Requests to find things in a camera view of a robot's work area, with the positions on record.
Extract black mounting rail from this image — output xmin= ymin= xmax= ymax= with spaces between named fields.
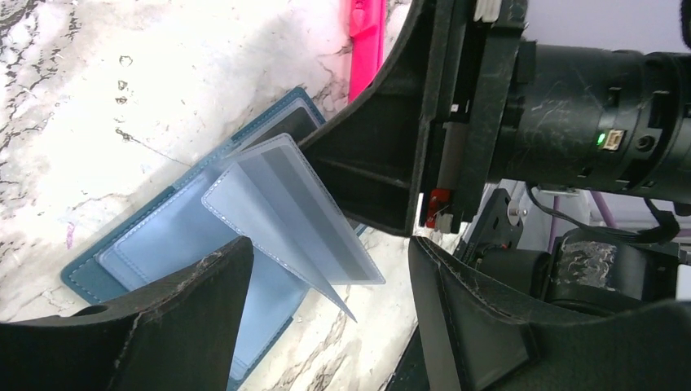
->
xmin=453 ymin=187 xmax=524 ymax=263

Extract teal card holder wallet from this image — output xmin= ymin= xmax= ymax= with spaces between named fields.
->
xmin=60 ymin=87 xmax=385 ymax=390

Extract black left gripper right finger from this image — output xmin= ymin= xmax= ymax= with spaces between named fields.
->
xmin=408 ymin=236 xmax=690 ymax=390

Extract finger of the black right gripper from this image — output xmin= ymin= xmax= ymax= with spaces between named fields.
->
xmin=299 ymin=1 xmax=464 ymax=236

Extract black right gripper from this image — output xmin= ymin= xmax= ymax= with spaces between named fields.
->
xmin=425 ymin=1 xmax=690 ymax=232

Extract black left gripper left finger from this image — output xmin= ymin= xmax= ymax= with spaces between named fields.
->
xmin=1 ymin=237 xmax=253 ymax=390

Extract dark credit card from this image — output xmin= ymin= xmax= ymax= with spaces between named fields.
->
xmin=236 ymin=105 xmax=323 ymax=152

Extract pink small object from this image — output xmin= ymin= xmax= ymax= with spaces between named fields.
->
xmin=348 ymin=0 xmax=386 ymax=103

